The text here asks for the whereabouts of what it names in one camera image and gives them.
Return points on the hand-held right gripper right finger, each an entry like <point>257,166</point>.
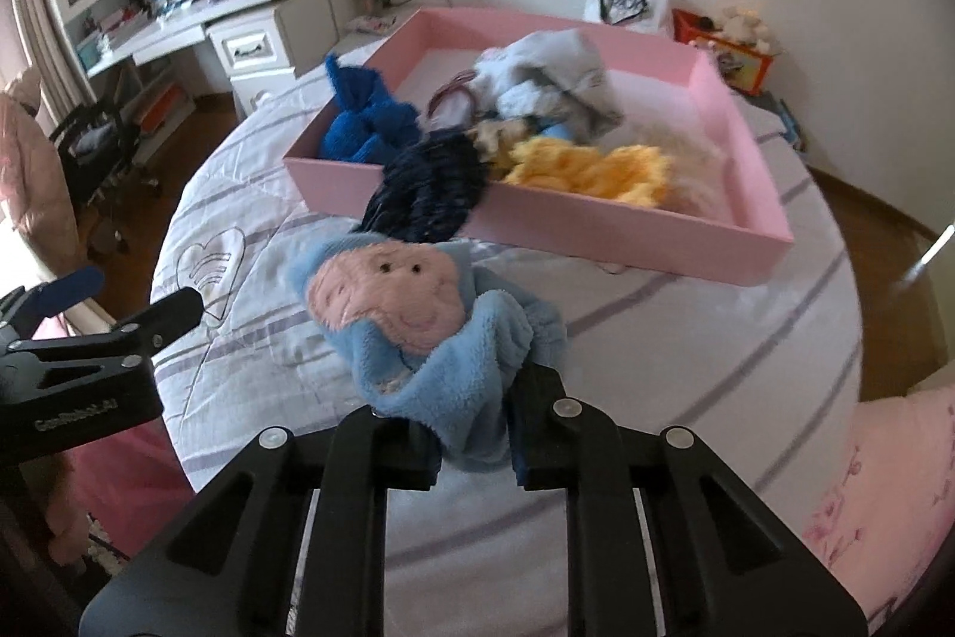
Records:
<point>537,428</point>

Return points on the stack of books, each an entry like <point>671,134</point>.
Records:
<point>112,29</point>

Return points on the dark navy knitted hat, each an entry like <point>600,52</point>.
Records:
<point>433,182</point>

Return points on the pink bedspread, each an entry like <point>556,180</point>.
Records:
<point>134,473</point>

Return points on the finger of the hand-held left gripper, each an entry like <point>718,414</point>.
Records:
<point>168,312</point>
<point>67,292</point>

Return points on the blue knitted cloth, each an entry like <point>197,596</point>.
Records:
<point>365,122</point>

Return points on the black office chair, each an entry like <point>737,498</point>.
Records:
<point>97,144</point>

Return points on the light blue fleece sock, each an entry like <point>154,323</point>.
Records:
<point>448,376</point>

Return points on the pink and white flat packet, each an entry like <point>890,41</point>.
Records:
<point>373,23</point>

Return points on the cream plush toy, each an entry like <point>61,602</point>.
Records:
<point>742,25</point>

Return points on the light blue printed cloth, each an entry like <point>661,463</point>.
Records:
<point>537,77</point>

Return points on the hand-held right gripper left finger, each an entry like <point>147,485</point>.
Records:
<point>403,450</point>

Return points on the yellow knitted cloth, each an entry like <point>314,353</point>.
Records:
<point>582,167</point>

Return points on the white desk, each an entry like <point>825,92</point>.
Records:
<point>298,25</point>

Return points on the red storage box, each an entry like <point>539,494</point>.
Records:
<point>746,70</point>

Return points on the blue book stack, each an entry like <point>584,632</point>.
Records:
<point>791,126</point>

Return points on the pale pink floral quilt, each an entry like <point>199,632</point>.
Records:
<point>880,480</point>

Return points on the beige curtain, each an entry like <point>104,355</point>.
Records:
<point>30,25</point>

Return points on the pink cardboard box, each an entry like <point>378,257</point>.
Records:
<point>597,234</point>

